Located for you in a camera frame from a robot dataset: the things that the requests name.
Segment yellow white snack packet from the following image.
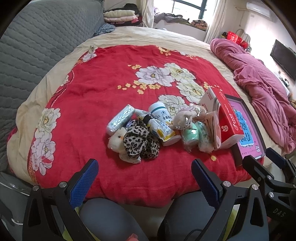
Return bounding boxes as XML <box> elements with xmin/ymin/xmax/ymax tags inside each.
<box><xmin>135</xmin><ymin>109</ymin><xmax>175</xmax><ymax>142</ymax></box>

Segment red tissue box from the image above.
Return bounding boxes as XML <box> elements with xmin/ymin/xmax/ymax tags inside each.
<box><xmin>199</xmin><ymin>87</ymin><xmax>244</xmax><ymax>149</ymax></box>

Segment cream plush bear pink dress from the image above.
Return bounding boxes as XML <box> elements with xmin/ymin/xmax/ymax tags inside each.
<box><xmin>169</xmin><ymin>105</ymin><xmax>207</xmax><ymax>131</ymax></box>

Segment red bags by window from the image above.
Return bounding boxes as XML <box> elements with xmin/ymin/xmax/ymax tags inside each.
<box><xmin>221</xmin><ymin>31</ymin><xmax>249</xmax><ymax>50</ymax></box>

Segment black wall television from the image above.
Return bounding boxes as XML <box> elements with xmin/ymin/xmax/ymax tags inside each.
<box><xmin>270</xmin><ymin>40</ymin><xmax>296</xmax><ymax>81</ymax></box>

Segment grey quilted headboard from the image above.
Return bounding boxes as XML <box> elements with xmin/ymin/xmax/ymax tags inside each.
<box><xmin>1</xmin><ymin>1</ymin><xmax>104</xmax><ymax>171</ymax></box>

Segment pink face mask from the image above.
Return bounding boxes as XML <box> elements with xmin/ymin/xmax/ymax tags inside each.
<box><xmin>204</xmin><ymin>111</ymin><xmax>221</xmax><ymax>150</ymax></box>

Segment pink quilted duvet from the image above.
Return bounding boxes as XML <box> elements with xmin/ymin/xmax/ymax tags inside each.
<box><xmin>210</xmin><ymin>39</ymin><xmax>295</xmax><ymax>154</ymax></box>

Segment leopard print scrunchie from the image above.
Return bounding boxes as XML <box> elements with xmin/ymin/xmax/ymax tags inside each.
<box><xmin>123</xmin><ymin>120</ymin><xmax>160</xmax><ymax>160</ymax></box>

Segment dark tray with pink book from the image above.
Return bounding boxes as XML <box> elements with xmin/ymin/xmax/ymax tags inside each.
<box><xmin>226</xmin><ymin>95</ymin><xmax>266</xmax><ymax>167</ymax></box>

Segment mint green fluffy ball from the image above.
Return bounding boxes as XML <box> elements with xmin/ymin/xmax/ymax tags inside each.
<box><xmin>182</xmin><ymin>123</ymin><xmax>199</xmax><ymax>152</ymax></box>

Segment white plush bunny purple dress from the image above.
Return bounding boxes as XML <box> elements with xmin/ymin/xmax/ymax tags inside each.
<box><xmin>107</xmin><ymin>127</ymin><xmax>141</xmax><ymax>164</ymax></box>

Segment clothes on window sill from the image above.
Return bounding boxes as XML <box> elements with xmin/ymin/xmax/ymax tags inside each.
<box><xmin>154</xmin><ymin>13</ymin><xmax>208</xmax><ymax>31</ymax></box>

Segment white air conditioner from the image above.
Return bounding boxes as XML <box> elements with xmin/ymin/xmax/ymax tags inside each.
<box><xmin>246</xmin><ymin>2</ymin><xmax>271</xmax><ymax>18</ymax></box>

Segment white curtain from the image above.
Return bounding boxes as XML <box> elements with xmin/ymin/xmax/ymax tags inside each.
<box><xmin>204</xmin><ymin>0</ymin><xmax>228</xmax><ymax>44</ymax></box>

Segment green floral tissue pack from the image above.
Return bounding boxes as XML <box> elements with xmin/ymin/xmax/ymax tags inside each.
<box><xmin>106</xmin><ymin>104</ymin><xmax>135</xmax><ymax>136</ymax></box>

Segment folded clothes stack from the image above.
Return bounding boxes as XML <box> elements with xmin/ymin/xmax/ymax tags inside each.
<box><xmin>103</xmin><ymin>3</ymin><xmax>142</xmax><ymax>27</ymax></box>

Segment red floral blanket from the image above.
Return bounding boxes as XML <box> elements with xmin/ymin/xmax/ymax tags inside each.
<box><xmin>28</xmin><ymin>45</ymin><xmax>250</xmax><ymax>207</ymax></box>

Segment white vitamin bottle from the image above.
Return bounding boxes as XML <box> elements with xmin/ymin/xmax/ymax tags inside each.
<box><xmin>149</xmin><ymin>101</ymin><xmax>181</xmax><ymax>147</ymax></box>

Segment beige bed sheet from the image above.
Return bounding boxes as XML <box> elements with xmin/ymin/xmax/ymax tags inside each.
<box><xmin>7</xmin><ymin>27</ymin><xmax>282</xmax><ymax>184</ymax></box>

